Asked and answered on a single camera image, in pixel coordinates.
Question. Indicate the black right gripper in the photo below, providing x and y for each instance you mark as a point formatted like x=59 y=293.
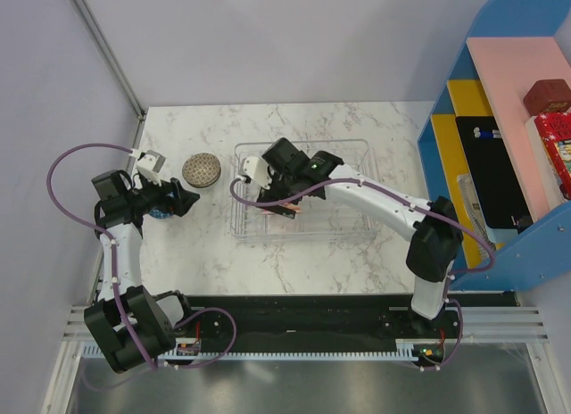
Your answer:
x=271 y=194

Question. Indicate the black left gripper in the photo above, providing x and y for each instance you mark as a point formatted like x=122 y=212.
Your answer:
x=182 y=200

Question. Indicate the orange white floral bowl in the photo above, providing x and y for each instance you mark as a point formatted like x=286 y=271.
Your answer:
x=281 y=209

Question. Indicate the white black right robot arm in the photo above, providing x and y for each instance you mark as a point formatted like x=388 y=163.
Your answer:
x=430 y=227

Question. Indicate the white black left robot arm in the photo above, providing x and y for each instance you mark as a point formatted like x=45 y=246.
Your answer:
x=129 y=325

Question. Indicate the brown lattice pattern bowl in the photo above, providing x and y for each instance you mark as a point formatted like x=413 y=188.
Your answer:
x=201 y=170

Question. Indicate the blue triangle pattern bowl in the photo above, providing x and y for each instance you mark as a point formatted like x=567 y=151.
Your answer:
x=161 y=212

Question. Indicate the blue toy shelf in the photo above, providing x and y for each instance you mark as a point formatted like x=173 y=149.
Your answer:
x=509 y=46

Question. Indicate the black board with markers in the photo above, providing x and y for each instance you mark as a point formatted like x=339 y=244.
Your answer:
x=495 y=181

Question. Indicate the red christmas tin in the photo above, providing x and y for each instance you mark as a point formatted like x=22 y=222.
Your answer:
x=554 y=131

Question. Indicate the dark red box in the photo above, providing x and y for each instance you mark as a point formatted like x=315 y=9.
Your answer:
x=547 y=96

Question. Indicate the clear wire dish rack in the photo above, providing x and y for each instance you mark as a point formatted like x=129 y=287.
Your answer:
x=315 y=219

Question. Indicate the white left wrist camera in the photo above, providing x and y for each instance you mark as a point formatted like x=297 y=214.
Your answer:
x=148 y=165

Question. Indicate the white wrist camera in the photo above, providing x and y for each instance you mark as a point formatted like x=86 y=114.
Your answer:
x=257 y=170
x=148 y=165

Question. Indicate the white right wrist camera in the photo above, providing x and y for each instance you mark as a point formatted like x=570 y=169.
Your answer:
x=257 y=170

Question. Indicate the aluminium corner post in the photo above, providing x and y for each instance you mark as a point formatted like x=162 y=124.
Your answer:
x=104 y=48

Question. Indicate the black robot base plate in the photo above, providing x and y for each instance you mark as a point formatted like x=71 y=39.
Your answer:
x=311 y=321

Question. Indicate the white slotted cable duct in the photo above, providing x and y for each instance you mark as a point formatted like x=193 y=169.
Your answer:
x=185 y=352

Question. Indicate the aluminium rail frame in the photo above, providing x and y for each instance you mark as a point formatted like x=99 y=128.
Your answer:
x=477 y=325

